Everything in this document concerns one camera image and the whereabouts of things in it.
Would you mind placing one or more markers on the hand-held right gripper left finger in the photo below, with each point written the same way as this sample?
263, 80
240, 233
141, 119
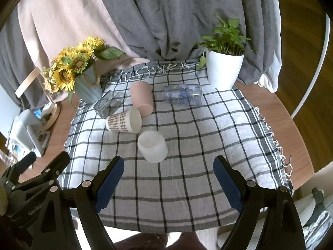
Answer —
109, 187

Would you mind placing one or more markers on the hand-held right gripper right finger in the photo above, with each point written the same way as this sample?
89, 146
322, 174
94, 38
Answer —
229, 187

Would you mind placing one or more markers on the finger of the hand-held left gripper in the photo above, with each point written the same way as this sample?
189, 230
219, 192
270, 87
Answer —
58, 162
24, 162

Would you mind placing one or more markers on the white frosted cup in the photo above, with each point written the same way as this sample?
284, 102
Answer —
153, 148

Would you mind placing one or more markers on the houndstooth paper cup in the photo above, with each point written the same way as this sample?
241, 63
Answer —
118, 123

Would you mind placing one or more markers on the grey square glass cup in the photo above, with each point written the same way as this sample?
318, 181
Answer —
104, 106

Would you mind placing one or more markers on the pink cup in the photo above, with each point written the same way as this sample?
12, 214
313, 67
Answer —
141, 96

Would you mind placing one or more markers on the clear printed glass cup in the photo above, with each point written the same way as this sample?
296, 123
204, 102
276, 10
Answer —
182, 94

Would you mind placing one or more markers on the white appliance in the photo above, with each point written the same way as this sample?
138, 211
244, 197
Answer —
23, 129

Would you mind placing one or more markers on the round wooden stand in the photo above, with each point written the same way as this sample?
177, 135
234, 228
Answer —
53, 117

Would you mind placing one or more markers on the grey checkered tablecloth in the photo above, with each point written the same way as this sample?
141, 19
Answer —
182, 161

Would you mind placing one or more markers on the white cloth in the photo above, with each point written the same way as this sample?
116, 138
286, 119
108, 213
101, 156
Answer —
208, 239

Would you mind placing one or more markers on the pale blue ribbed vase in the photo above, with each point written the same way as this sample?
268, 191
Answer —
88, 91

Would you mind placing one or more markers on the wooden chair backrest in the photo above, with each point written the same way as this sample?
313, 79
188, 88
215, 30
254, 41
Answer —
27, 83

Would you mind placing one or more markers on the pile of grey clothes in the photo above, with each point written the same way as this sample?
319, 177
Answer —
317, 224

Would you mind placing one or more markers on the sunflower bouquet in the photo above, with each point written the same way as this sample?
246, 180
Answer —
70, 65

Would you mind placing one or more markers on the white ribbed plant pot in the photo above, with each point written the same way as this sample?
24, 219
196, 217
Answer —
223, 69

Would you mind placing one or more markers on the white curved tube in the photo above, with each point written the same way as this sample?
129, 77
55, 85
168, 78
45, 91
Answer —
316, 78

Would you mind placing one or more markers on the beige curtain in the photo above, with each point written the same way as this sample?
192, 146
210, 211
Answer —
65, 18

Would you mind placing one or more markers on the green pothos plant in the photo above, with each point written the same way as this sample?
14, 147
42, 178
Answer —
226, 36

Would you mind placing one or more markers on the grey curtain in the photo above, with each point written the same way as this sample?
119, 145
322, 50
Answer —
169, 18

